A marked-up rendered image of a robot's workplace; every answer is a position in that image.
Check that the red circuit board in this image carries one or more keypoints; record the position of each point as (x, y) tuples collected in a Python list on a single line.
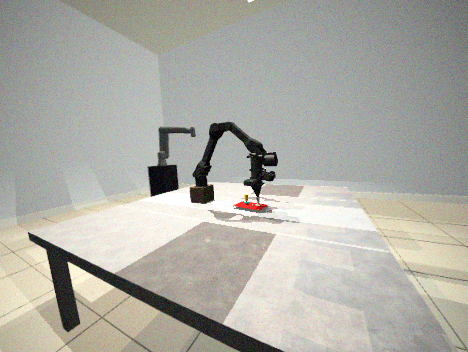
[(251, 205)]

